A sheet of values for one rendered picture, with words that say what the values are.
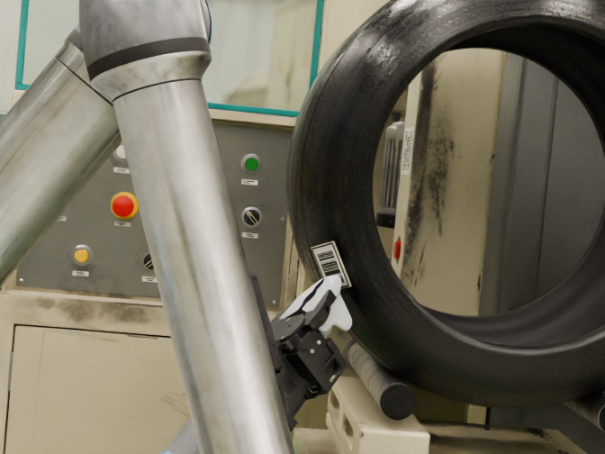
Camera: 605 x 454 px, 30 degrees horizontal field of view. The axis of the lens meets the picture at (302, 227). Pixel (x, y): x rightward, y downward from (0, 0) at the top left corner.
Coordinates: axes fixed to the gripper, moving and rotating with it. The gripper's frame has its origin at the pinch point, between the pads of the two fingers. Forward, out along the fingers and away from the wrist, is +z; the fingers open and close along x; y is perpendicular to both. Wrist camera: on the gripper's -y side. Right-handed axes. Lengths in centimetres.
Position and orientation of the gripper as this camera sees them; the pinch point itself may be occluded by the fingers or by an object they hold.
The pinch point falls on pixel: (329, 278)
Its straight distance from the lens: 138.6
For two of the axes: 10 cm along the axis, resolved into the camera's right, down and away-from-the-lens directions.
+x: 6.7, -2.4, -7.1
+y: 5.6, 7.8, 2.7
